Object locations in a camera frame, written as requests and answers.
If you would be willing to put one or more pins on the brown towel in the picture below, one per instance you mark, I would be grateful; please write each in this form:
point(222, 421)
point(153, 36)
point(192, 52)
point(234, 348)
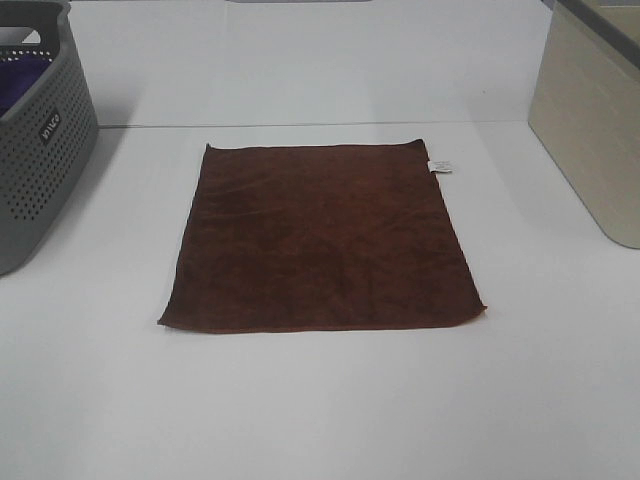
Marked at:
point(319, 238)

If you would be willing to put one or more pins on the grey perforated laundry basket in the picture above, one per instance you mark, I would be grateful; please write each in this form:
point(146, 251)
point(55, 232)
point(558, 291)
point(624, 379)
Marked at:
point(47, 135)

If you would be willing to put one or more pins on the beige plastic bin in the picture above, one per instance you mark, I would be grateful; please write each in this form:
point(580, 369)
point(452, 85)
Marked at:
point(585, 109)

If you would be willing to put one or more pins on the purple cloth in basket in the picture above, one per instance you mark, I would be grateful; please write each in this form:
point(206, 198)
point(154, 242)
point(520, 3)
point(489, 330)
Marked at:
point(23, 76)

